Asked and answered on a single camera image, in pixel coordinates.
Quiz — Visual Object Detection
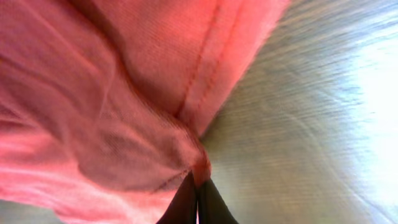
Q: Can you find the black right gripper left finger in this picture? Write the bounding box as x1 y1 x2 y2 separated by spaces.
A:
157 172 197 224

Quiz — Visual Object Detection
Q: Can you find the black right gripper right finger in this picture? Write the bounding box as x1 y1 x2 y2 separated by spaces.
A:
197 179 238 224

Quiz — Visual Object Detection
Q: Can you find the orange-red t-shirt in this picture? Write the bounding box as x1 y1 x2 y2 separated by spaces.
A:
1 0 288 223

